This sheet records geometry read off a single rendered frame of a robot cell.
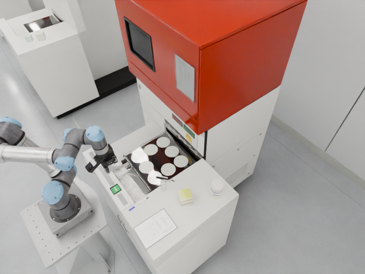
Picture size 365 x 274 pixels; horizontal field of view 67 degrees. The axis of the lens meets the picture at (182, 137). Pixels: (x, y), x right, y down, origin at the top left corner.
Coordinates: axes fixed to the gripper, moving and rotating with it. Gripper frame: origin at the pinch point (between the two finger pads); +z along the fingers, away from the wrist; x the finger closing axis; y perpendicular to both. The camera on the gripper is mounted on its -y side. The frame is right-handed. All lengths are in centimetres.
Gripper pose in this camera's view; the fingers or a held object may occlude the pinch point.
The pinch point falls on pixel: (107, 173)
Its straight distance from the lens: 161.7
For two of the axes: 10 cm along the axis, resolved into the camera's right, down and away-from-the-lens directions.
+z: 0.2, 6.4, 7.7
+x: -6.1, -6.0, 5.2
